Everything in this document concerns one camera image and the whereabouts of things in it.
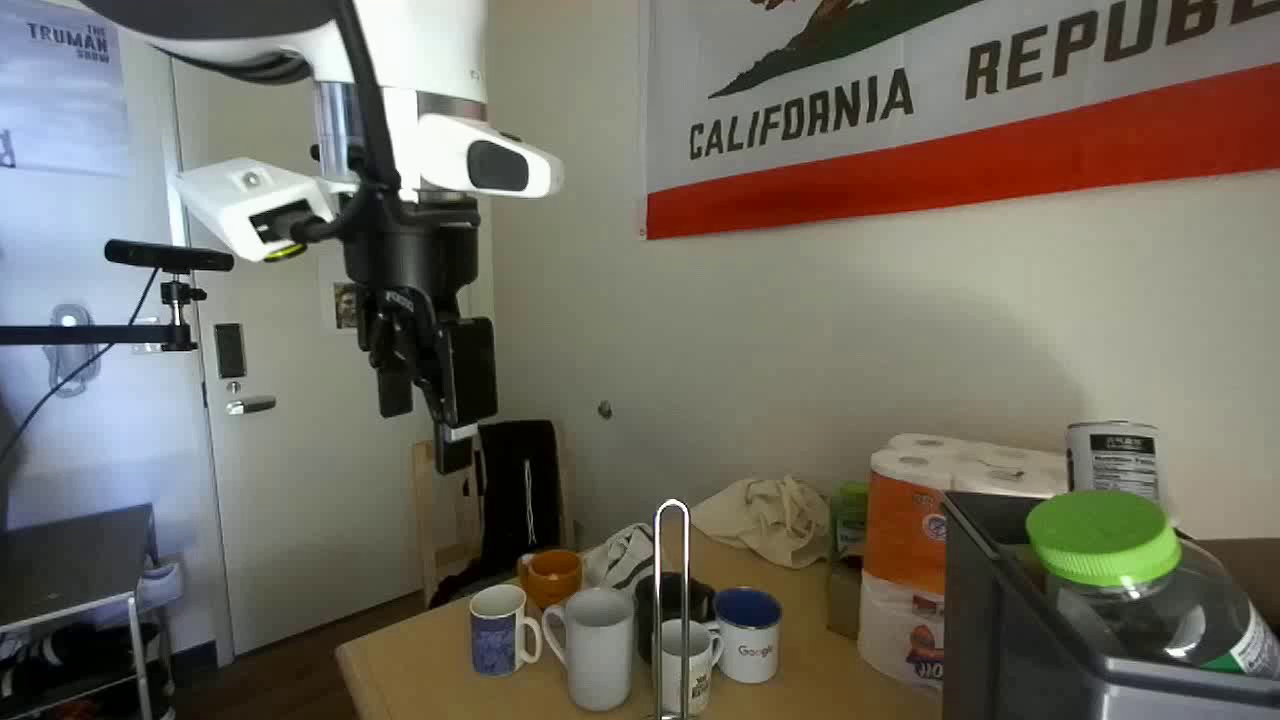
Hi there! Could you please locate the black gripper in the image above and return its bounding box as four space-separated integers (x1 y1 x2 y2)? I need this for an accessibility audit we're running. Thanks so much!
341 196 504 480

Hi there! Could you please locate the gray metal bin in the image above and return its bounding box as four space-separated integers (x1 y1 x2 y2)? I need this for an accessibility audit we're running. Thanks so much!
941 488 1280 720

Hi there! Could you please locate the green jar lid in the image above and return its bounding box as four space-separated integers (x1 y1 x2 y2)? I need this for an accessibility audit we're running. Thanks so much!
1024 488 1186 593

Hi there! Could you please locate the clear plastic jar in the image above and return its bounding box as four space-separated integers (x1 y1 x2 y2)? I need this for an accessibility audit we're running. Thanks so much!
1024 488 1280 680

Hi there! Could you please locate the small photo on door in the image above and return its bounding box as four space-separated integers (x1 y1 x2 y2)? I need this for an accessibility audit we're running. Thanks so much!
327 281 362 332

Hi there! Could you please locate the black bag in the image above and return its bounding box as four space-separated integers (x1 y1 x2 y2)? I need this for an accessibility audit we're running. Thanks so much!
470 415 563 581

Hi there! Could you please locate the cardboard piece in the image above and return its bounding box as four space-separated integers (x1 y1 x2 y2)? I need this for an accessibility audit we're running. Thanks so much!
408 435 482 598

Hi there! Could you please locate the white door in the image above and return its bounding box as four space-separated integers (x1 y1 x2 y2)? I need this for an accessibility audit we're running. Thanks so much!
166 61 499 658

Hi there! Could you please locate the black door keypad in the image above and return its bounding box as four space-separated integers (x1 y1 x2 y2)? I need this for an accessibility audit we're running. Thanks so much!
213 320 253 385

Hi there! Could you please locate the orange mug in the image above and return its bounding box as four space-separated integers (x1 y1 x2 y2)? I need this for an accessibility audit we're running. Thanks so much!
511 544 589 614

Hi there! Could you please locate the white cloth with dark print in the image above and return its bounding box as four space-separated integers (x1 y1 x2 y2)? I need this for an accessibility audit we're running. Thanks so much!
581 521 658 595

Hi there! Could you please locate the white mug with blue print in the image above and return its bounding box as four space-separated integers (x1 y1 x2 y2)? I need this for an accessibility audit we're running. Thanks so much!
465 581 549 680

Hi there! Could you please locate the tall white mug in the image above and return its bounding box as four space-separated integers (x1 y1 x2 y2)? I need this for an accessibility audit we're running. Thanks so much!
536 583 638 717

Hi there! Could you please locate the black mug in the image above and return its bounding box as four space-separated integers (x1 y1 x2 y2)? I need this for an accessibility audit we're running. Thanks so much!
630 569 719 664

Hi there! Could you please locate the beige cloth bag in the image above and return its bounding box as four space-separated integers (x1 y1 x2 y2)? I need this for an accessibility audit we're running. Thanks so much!
687 470 835 575

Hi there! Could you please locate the small white mug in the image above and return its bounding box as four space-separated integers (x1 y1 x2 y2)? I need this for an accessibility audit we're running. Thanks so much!
651 614 725 720

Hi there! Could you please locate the metal cart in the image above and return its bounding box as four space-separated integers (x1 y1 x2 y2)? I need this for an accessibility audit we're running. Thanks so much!
0 501 185 720

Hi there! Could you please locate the white mug with blue interior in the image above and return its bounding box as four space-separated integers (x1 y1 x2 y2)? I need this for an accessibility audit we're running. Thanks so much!
709 583 789 688

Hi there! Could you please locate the green plastic bottle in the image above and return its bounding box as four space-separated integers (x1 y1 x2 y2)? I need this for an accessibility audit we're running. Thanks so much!
822 480 877 642

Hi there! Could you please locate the orange paper towel pack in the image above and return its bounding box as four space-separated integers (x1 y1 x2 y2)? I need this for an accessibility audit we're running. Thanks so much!
857 427 1073 700

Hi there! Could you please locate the California Republic flag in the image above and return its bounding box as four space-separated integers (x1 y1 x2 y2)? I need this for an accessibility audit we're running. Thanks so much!
642 0 1280 242

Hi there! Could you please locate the white can with black label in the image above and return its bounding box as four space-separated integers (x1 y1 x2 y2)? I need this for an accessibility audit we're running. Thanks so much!
1062 415 1165 505

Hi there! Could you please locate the silver door handle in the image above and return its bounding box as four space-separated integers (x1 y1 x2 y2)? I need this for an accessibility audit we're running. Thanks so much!
219 385 284 421

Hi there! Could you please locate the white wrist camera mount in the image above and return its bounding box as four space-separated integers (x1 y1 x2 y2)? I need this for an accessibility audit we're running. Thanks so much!
172 154 344 267

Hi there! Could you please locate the black stereo camera bar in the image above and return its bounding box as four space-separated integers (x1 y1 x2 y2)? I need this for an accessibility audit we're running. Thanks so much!
100 237 240 275

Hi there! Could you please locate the wire mug rack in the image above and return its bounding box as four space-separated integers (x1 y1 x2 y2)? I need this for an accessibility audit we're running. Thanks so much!
648 496 698 720

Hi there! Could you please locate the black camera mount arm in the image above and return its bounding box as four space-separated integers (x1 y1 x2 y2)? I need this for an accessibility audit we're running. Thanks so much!
0 270 213 359

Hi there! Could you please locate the white wall poster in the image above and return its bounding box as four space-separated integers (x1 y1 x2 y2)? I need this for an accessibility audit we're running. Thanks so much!
0 0 131 178

